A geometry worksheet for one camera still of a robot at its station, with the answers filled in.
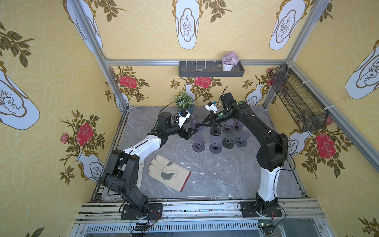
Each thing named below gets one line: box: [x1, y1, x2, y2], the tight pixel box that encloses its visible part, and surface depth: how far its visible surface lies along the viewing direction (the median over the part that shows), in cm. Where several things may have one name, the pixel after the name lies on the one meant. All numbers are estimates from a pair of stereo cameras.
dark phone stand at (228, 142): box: [222, 131, 235, 150], surface depth 100 cm
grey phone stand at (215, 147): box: [208, 134, 223, 155], surface depth 97 cm
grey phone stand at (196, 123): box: [190, 114, 204, 133], surface depth 85 cm
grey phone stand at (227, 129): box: [221, 124, 235, 134], surface depth 109 cm
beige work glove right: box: [148, 154, 192, 193], surface depth 87 cm
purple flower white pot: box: [221, 51, 240, 72], surface depth 85 cm
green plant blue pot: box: [175, 92, 196, 114], surface depth 108 cm
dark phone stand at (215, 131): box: [209, 126, 222, 136], surface depth 109 cm
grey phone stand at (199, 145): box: [191, 133, 206, 153], surface depth 96 cm
